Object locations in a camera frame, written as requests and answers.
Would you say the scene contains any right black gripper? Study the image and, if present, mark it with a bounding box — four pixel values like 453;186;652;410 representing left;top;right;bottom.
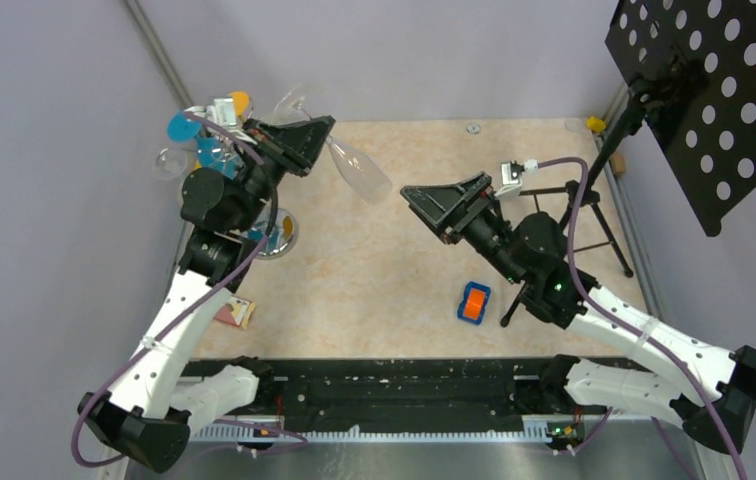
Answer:
402;172;526;285

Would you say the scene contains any chrome wine glass rack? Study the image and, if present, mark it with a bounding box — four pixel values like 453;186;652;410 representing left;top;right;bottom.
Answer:
178;110;295;259

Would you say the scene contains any clear wine glass on rack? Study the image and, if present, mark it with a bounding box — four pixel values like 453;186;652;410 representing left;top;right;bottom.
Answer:
152;147;194;180

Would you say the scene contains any blue orange toy car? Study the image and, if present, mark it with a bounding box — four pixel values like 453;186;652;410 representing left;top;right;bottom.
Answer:
456;281;491;325

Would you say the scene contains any blue wine glass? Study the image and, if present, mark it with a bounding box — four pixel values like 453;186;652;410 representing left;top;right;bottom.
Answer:
167;114;242;178

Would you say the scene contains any clear flute wine glass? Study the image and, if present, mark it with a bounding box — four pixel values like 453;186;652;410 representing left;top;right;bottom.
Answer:
269;83;393;205

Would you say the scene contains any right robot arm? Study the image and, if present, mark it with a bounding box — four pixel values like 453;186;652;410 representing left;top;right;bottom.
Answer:
400;173;756;455

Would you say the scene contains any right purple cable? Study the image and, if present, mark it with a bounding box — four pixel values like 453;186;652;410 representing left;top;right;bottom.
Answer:
522;156;750;480

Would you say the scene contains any yellow wine glass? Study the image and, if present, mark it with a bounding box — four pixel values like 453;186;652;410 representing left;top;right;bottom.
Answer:
229;91;253;122

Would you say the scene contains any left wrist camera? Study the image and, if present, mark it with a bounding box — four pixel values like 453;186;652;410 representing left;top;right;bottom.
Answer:
185;97;242;129

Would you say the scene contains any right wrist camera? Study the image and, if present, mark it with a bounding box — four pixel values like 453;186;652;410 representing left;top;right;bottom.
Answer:
495;159;538;200

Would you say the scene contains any pink card box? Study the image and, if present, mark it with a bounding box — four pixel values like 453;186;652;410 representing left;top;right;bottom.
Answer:
214;297;256;330

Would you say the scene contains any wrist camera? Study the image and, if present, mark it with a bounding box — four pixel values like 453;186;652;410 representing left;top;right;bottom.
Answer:
495;159;538;200
185;97;242;129

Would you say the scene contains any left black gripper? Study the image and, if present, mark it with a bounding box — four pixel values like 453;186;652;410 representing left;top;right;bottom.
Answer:
232;115;336;232

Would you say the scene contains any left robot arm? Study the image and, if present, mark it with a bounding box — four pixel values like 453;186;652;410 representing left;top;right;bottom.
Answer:
75;109;336;473

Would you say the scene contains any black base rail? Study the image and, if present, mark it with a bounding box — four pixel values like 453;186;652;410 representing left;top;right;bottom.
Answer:
179;356;618;439

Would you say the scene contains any yellow corner clip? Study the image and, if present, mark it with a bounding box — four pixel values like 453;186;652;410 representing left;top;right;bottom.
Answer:
585;116;607;134

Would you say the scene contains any black perforated music stand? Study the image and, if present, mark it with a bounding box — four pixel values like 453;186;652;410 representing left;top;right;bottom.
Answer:
497;0;756;329

